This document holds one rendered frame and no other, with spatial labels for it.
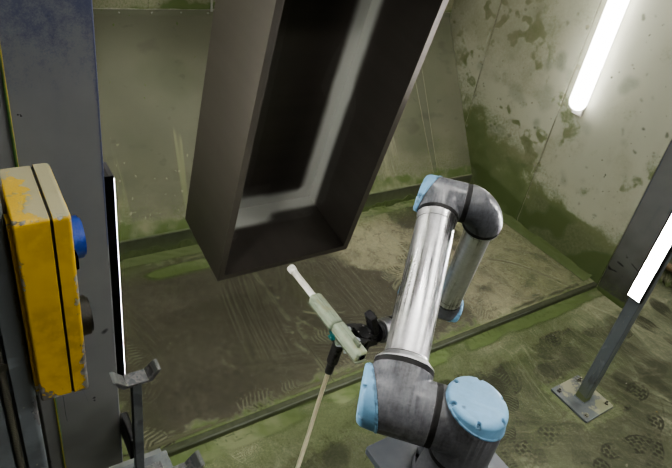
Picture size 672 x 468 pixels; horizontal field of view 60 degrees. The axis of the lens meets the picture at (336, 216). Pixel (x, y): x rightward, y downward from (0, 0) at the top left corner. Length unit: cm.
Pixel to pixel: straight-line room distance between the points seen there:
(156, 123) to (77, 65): 193
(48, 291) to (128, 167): 233
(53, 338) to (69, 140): 54
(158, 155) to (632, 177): 246
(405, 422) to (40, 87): 100
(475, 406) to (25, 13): 116
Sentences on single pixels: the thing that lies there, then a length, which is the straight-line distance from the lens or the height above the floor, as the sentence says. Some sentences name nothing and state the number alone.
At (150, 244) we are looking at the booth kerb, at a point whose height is 12.
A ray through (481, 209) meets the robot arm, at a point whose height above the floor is 112.
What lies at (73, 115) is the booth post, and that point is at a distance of 118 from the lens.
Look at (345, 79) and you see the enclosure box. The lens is 236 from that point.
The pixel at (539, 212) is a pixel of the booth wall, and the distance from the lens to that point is 381.
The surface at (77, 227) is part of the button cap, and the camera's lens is 70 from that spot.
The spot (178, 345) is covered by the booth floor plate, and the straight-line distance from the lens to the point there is 260.
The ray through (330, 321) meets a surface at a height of 55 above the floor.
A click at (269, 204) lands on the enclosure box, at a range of 261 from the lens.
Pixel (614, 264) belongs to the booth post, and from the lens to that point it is 359.
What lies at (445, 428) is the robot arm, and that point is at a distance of 139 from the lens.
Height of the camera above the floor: 190
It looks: 32 degrees down
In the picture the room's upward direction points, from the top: 10 degrees clockwise
